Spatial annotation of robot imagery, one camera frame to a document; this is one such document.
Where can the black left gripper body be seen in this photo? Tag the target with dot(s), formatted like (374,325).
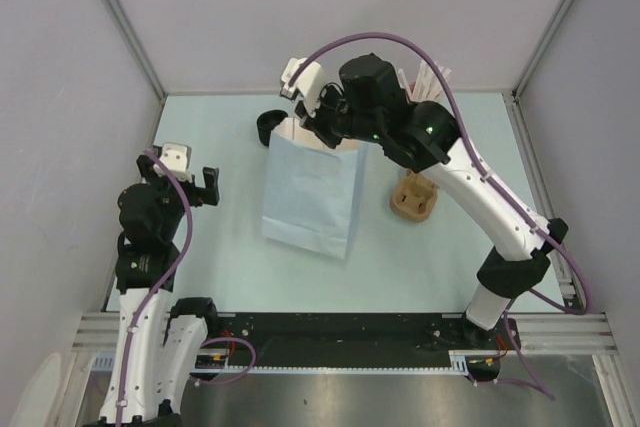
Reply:
(193,195)

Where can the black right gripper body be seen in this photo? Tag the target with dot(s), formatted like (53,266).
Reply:
(332,122)

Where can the light blue paper bag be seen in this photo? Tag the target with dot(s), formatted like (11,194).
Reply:
(311,192)

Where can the brown pulp cup carrier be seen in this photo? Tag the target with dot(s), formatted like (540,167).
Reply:
(414,197)

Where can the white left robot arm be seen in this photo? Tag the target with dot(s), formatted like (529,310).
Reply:
(158,338)

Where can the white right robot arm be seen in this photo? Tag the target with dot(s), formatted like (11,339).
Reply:
(368,104)

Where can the stack of black lids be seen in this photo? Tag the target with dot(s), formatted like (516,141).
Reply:
(267,122)

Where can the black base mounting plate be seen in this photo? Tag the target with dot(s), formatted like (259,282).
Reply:
(357,341)

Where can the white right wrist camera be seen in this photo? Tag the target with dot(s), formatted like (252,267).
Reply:
(307,86)

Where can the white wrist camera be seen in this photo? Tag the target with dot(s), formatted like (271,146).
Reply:
(307,86)
(176,158)

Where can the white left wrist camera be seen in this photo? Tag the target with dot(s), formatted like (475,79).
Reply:
(176,158)

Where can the aluminium frame rail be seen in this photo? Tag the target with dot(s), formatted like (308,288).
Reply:
(563,334)

